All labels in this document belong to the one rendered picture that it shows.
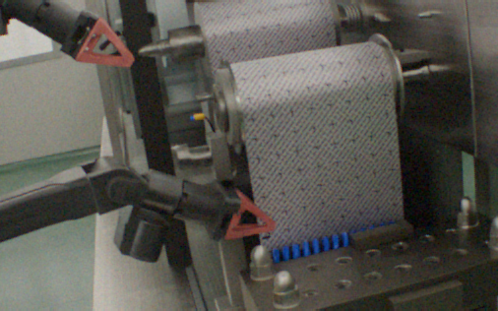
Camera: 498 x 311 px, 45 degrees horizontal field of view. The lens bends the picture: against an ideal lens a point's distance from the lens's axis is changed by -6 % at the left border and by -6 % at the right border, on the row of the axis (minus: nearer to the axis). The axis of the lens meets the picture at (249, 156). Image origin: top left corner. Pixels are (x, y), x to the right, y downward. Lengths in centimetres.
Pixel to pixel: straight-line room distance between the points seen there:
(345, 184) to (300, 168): 8
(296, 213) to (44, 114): 571
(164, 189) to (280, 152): 18
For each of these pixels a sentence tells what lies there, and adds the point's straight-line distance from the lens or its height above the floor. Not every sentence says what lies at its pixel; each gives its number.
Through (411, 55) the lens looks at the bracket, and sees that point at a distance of 103.
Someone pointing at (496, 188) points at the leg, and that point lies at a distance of 128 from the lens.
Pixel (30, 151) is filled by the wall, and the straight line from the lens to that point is 667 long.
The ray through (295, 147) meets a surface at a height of 119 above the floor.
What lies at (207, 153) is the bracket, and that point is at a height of 118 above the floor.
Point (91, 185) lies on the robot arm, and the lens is 85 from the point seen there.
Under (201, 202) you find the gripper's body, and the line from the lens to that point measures 90.
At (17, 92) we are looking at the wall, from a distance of 657.
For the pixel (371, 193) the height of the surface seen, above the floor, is 109.
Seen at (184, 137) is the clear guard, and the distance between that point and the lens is 197.
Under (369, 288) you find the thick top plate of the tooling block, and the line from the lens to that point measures 84.
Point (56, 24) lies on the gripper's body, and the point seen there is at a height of 142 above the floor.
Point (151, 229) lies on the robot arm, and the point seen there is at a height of 112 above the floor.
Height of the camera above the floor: 143
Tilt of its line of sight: 15 degrees down
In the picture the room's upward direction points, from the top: 9 degrees counter-clockwise
